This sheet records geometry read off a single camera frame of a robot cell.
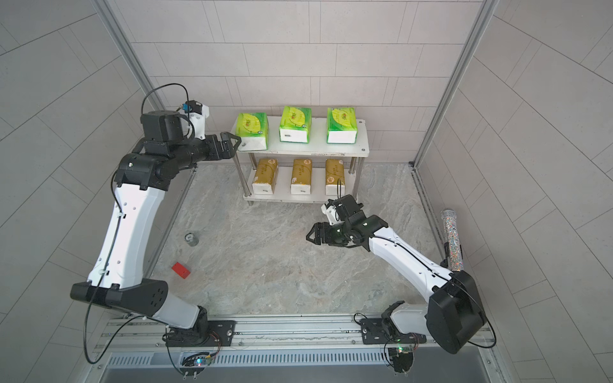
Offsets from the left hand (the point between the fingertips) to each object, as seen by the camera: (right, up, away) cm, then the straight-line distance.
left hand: (233, 136), depth 66 cm
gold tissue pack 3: (+31, -8, +31) cm, 45 cm away
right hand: (+23, -32, +11) cm, 40 cm away
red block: (-23, -43, +14) cm, 51 cm away
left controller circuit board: (-11, -63, -1) cm, 64 cm away
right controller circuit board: (+48, -64, +2) cm, 80 cm away
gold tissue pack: (+2, -11, +29) cm, 31 cm away
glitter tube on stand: (+63, -35, 0) cm, 72 cm away
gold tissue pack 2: (+17, -11, +30) cm, 36 cm away
